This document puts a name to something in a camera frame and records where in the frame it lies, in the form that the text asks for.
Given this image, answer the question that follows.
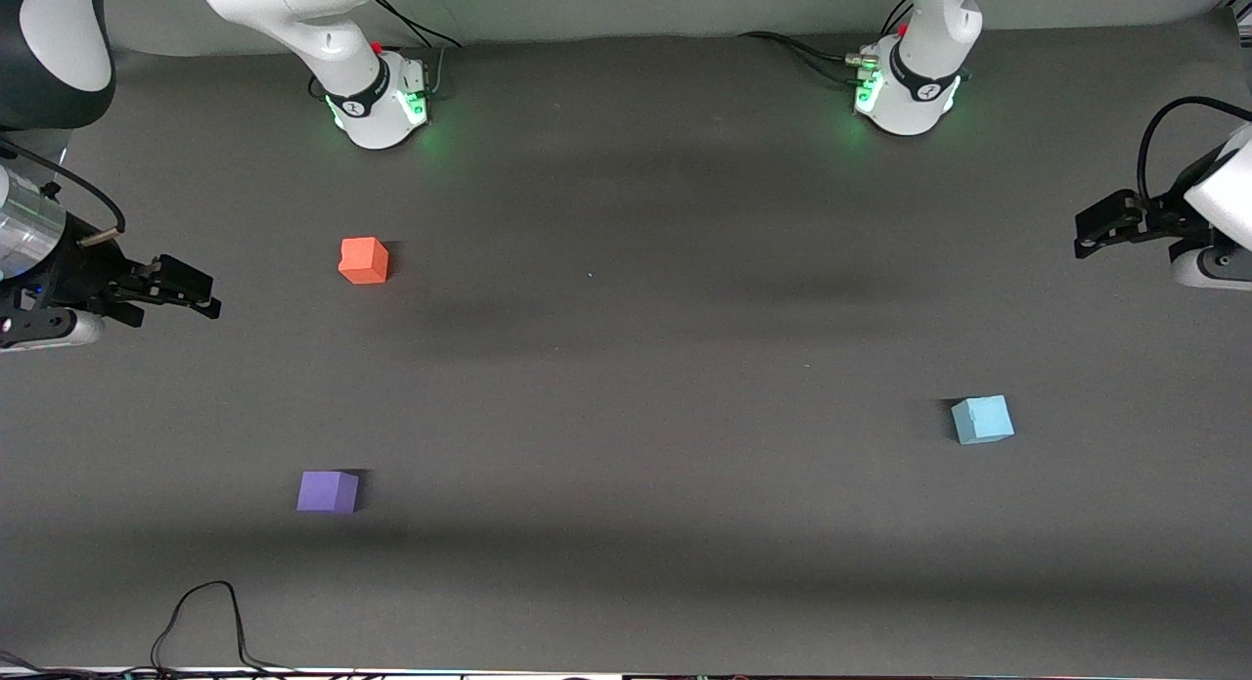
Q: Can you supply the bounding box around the black looped table cable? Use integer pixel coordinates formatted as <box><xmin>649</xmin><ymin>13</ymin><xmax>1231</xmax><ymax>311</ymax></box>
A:
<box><xmin>150</xmin><ymin>579</ymin><xmax>299</xmax><ymax>677</ymax></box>

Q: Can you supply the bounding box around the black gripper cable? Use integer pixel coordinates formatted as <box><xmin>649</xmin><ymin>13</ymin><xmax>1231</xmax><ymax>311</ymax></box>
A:
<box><xmin>1136</xmin><ymin>96</ymin><xmax>1252</xmax><ymax>204</ymax></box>
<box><xmin>0</xmin><ymin>140</ymin><xmax>128</xmax><ymax>247</ymax></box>

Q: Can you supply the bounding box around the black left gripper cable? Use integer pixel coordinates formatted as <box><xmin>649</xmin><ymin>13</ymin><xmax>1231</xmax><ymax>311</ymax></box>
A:
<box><xmin>1136</xmin><ymin>96</ymin><xmax>1252</xmax><ymax>204</ymax></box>

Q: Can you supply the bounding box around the orange foam block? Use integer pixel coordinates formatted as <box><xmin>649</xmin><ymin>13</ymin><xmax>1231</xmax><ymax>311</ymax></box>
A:
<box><xmin>338</xmin><ymin>237</ymin><xmax>390</xmax><ymax>286</ymax></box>

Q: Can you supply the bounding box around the light blue foam block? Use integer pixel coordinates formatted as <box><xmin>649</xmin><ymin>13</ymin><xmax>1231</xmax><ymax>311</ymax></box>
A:
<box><xmin>951</xmin><ymin>394</ymin><xmax>1016</xmax><ymax>446</ymax></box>

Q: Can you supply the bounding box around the purple foam block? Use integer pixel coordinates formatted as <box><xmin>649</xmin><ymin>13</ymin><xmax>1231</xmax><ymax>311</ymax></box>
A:
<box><xmin>296</xmin><ymin>470</ymin><xmax>361</xmax><ymax>516</ymax></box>

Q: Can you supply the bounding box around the black right arm base cable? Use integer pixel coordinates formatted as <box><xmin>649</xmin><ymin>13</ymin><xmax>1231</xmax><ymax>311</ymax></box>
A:
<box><xmin>370</xmin><ymin>0</ymin><xmax>465</xmax><ymax>104</ymax></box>

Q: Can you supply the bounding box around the black arm base cable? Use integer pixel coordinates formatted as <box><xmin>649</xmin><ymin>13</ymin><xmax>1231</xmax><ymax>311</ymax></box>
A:
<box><xmin>370</xmin><ymin>0</ymin><xmax>465</xmax><ymax>104</ymax></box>
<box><xmin>738</xmin><ymin>29</ymin><xmax>883</xmax><ymax>86</ymax></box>

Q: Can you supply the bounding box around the black left arm base cable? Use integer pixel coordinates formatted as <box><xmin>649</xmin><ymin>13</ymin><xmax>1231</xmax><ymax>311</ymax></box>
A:
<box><xmin>738</xmin><ymin>29</ymin><xmax>883</xmax><ymax>86</ymax></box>

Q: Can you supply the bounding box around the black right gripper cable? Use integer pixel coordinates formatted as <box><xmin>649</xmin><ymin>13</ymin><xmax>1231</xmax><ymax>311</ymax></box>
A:
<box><xmin>0</xmin><ymin>140</ymin><xmax>128</xmax><ymax>247</ymax></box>

